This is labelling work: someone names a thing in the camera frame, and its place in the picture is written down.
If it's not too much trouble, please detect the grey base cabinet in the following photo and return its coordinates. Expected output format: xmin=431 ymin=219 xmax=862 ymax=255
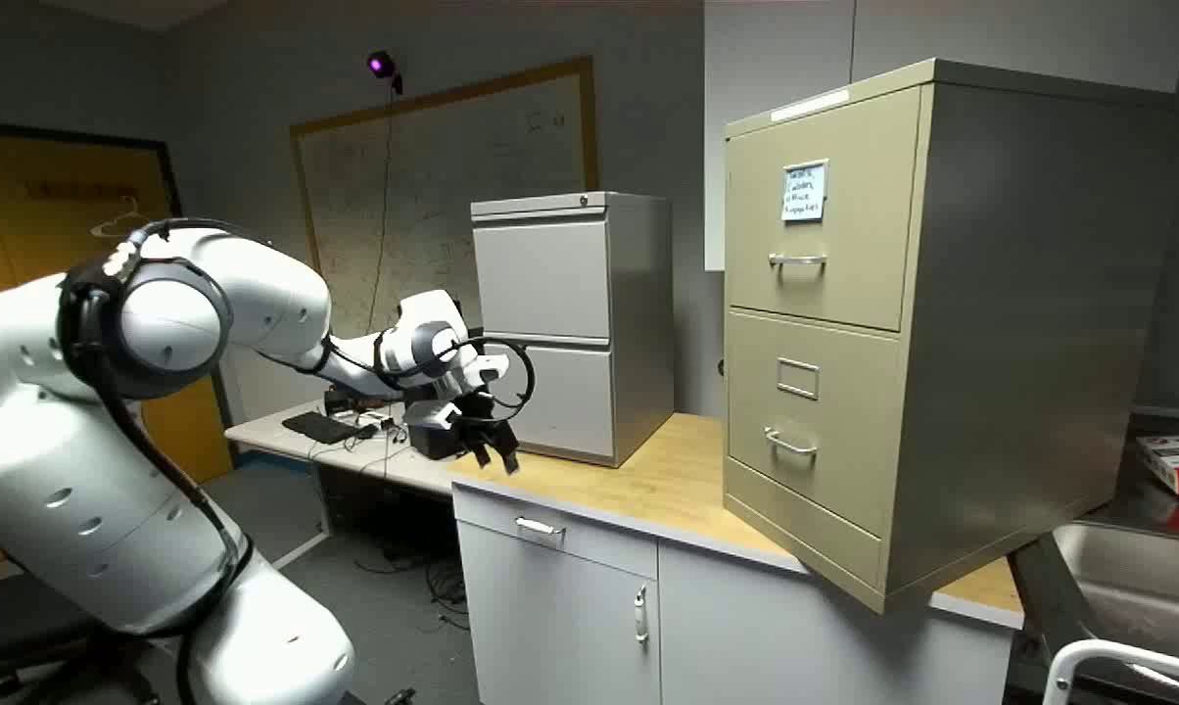
xmin=448 ymin=477 xmax=1019 ymax=705

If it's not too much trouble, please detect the beige drawer with label holder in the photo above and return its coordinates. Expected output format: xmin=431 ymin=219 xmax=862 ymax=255
xmin=721 ymin=304 xmax=910 ymax=539

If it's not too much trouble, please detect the white paper label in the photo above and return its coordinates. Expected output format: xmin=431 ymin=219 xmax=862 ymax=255
xmin=778 ymin=156 xmax=836 ymax=227

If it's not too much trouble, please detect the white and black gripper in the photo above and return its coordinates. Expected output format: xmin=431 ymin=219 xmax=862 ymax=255
xmin=409 ymin=386 xmax=524 ymax=477

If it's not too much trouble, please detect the stainless steel sink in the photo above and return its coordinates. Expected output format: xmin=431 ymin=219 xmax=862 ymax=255
xmin=1047 ymin=515 xmax=1179 ymax=686

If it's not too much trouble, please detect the camera with purple light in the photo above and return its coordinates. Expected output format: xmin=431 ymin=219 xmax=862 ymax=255
xmin=361 ymin=46 xmax=413 ymax=97

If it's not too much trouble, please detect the beige drawer with paper label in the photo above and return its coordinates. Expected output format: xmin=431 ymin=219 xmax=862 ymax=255
xmin=721 ymin=86 xmax=934 ymax=338

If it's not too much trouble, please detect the yellow wooden door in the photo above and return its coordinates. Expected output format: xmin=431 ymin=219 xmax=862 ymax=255
xmin=0 ymin=118 xmax=238 ymax=493

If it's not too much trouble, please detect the black office chair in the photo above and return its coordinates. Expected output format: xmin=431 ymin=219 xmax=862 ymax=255
xmin=0 ymin=550 xmax=163 ymax=705

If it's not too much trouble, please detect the beige metal file cabinet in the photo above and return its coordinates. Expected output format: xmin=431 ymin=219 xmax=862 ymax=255
xmin=721 ymin=54 xmax=1179 ymax=618

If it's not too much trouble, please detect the grey two-drawer file cabinet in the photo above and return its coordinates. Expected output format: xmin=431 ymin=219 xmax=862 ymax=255
xmin=466 ymin=189 xmax=682 ymax=471

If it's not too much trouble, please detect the white tubular metal frame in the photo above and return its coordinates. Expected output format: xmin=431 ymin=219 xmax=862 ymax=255
xmin=1037 ymin=635 xmax=1179 ymax=705

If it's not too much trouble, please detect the white desk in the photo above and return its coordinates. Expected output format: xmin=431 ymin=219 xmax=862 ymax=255
xmin=225 ymin=400 xmax=462 ymax=499

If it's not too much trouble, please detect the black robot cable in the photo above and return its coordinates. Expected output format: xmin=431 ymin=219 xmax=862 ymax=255
xmin=457 ymin=332 xmax=542 ymax=430

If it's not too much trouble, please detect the wood-framed whiteboard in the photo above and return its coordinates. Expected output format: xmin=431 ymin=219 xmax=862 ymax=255
xmin=285 ymin=54 xmax=606 ymax=344

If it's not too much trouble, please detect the black keyboard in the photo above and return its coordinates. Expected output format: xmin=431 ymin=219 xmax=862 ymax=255
xmin=277 ymin=408 xmax=364 ymax=446

